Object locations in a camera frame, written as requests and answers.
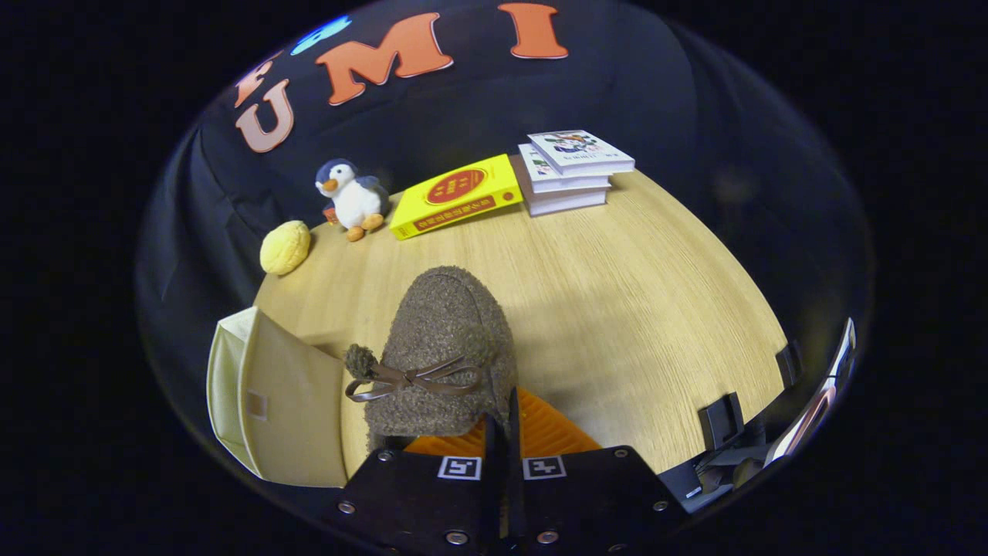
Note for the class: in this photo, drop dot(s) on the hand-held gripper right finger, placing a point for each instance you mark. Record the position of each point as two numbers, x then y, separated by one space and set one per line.
587 494

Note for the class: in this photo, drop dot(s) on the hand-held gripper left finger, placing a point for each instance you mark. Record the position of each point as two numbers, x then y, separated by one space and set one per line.
417 494

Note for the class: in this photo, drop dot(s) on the beige fabric storage box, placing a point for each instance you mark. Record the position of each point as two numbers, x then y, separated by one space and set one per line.
293 417

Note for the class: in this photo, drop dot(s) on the brown fuzzy shoe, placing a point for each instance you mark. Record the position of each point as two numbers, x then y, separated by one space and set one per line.
448 324

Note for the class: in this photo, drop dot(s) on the black table edge clamp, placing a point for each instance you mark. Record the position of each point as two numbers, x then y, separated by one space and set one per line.
722 422
788 364

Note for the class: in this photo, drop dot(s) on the silver metal bar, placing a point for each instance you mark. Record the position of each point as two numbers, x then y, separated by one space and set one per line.
818 401

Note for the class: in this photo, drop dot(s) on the yellow round bun toy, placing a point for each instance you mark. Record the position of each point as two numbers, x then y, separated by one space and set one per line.
284 247

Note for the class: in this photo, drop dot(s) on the white paperback book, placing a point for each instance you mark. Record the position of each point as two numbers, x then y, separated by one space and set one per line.
540 174
563 202

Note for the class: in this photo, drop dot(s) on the penguin plush toy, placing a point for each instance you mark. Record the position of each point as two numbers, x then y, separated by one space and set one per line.
355 202

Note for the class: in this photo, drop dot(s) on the yellow book with red circle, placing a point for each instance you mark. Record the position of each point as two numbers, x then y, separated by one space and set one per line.
455 197

